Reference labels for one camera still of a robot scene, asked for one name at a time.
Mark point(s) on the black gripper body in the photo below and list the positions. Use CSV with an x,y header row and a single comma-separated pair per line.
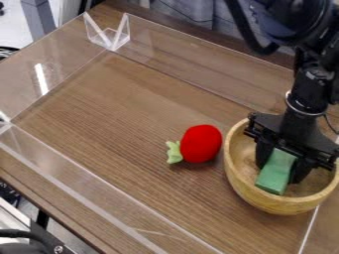
x,y
293,133

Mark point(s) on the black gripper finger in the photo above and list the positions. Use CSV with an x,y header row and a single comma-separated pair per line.
x,y
263,150
300,169

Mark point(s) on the green foam stick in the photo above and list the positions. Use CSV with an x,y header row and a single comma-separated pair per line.
x,y
273,175

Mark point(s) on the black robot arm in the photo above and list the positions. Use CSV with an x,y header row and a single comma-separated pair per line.
x,y
305,26

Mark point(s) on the brown wooden bowl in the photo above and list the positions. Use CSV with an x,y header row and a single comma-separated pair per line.
x,y
300,198

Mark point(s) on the red plush strawberry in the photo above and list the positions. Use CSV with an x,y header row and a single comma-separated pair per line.
x,y
197,147

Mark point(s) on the clear acrylic front wall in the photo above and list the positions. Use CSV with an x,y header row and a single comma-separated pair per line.
x,y
116,223

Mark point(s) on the clear acrylic corner bracket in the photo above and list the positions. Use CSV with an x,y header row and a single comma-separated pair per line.
x,y
108,38

